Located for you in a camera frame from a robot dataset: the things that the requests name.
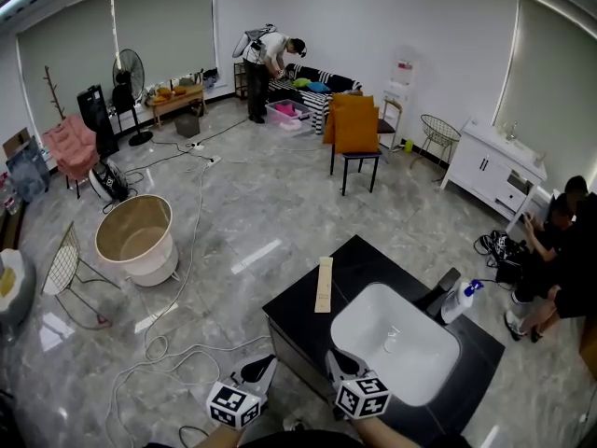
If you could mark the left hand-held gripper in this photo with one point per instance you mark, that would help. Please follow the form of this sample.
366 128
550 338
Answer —
233 401

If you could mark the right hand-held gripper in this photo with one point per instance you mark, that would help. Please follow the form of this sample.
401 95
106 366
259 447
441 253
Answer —
361 397

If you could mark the beige toiletry item box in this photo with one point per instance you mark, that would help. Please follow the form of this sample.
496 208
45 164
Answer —
324 287

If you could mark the person's left forearm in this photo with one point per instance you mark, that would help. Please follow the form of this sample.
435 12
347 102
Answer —
217 438

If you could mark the person's right forearm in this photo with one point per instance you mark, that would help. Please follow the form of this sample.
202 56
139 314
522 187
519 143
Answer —
384 434

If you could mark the white sink basin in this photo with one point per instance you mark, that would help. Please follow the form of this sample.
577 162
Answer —
396 339

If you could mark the black sink counter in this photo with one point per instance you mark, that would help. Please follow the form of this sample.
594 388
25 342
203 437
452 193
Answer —
303 306

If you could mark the dark vanity cabinet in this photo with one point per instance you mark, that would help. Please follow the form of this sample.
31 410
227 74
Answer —
294 350

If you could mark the black faucet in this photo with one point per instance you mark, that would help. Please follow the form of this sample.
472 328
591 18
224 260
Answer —
440 292

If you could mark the white pump bottle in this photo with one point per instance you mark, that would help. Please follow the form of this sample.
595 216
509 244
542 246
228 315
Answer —
454 303

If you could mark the beige round tub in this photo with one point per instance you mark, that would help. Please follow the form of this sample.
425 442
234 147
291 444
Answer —
149 259

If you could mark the black bag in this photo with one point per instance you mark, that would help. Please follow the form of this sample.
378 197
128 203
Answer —
501 247

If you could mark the black chair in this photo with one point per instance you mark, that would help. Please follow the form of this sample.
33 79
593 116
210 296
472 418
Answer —
359 163

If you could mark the white power strip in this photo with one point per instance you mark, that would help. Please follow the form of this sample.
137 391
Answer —
197 146
215 159

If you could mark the black floor fan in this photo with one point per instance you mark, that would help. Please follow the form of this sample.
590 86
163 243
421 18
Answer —
109 180

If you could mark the green cup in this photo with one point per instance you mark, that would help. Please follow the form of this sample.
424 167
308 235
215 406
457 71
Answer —
409 146

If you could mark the white cabinet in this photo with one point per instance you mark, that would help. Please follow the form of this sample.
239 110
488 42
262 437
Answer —
485 168

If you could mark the orange cushion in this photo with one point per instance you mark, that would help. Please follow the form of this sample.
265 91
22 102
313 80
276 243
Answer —
342 103
356 131

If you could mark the grey bin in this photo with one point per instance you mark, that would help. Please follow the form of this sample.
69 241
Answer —
187 125

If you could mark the clear storage box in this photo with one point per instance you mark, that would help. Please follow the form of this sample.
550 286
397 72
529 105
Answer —
289 112

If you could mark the pink armchair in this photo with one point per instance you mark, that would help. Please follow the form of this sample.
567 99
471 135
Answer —
72 149

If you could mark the black white striped sofa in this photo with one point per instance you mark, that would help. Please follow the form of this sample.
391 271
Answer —
322 98

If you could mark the chrome faucet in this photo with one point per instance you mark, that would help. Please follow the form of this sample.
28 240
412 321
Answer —
513 131

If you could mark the wooden bench table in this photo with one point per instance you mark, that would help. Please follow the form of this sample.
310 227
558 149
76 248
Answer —
179 98

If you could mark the blue grey canvas picture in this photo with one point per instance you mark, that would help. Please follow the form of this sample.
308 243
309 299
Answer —
29 171

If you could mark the blue pillow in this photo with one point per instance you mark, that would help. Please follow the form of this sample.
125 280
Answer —
318 87

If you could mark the black tower appliance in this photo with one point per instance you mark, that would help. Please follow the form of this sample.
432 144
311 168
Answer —
97 119

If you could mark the white water dispenser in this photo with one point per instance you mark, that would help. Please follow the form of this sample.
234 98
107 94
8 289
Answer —
401 82

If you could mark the green pillow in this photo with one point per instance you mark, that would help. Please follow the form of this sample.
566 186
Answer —
301 82

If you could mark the wooden shelf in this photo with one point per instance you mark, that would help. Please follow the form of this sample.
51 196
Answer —
239 79

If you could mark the cardboard box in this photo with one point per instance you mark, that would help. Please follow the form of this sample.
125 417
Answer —
16 140

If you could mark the black standing fan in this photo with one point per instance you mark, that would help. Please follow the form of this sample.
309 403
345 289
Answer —
128 70

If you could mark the wooden coat rack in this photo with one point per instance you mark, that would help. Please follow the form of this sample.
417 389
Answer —
56 93

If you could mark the grey window blind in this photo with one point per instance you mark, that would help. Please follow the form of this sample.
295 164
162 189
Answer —
154 31
552 87

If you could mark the wooden frame chair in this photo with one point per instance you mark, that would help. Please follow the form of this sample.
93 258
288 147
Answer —
389 124

